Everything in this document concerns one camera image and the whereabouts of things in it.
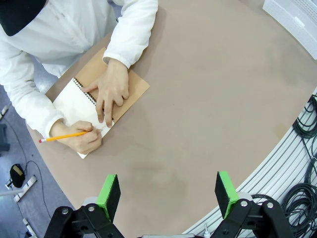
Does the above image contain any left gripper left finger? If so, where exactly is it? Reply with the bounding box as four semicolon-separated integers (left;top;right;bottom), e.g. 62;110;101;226
44;174;124;238

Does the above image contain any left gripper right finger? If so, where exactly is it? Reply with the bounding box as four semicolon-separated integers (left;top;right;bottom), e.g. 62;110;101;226
214;171;294;238

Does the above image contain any yellow pencil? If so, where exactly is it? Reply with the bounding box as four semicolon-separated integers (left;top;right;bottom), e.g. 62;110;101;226
39;131;88;143

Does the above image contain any spiral notebook brown cover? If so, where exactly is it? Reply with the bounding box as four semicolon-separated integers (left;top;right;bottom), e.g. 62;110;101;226
53;47;151;159

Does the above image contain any person's right forearm white sleeve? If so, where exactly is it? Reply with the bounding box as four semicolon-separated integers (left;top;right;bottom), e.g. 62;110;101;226
0;42;65;137

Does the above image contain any person's left forearm white sleeve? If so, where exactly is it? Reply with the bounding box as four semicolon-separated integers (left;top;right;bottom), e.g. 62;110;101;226
103;0;159;69

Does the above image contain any person's right hand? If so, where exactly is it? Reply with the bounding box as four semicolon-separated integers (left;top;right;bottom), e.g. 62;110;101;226
49;120;103;155

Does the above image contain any person's left hand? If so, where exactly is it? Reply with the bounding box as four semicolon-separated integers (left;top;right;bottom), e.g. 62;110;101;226
81;58;130;128

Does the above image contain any white stand leg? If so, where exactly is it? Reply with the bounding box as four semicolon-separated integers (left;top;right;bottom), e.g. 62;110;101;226
13;175;38;203

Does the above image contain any black pouch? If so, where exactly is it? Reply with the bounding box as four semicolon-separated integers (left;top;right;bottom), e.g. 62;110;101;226
9;164;25;188

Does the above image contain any seated person white hoodie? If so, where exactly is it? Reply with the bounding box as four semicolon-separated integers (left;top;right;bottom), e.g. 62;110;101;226
0;0;129;78

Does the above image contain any white perforated plastic basket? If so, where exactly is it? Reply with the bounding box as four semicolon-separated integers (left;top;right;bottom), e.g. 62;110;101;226
262;0;317;60

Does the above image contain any aluminium rail frame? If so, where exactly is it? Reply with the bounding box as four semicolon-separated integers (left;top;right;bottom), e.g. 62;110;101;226
182;86;317;238

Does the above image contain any black floor cable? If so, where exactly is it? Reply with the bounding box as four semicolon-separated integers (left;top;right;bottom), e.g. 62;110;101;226
4;119;52;219

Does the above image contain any black cable bundle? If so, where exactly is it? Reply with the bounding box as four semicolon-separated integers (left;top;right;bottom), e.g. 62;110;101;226
281;95;317;238

